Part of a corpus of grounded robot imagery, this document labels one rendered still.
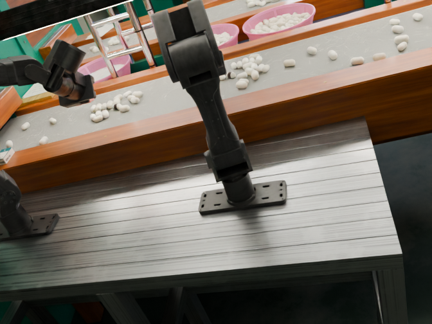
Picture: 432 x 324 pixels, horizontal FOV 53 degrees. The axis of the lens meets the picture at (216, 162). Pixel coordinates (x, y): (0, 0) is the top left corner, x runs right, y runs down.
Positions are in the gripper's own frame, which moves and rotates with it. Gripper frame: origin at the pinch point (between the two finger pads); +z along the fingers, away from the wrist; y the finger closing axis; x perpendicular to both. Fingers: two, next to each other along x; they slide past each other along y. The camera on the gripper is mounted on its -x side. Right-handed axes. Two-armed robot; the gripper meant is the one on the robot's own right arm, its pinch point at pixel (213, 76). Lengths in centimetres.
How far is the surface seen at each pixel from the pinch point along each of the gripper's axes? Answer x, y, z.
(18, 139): 0, 71, 11
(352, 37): -6.8, -41.4, 19.2
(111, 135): 10.3, 30.9, -4.1
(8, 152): 8, 64, -4
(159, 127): 11.9, 16.2, -5.9
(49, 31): -61, 82, 59
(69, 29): -63, 75, 66
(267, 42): -14.3, -16.1, 24.0
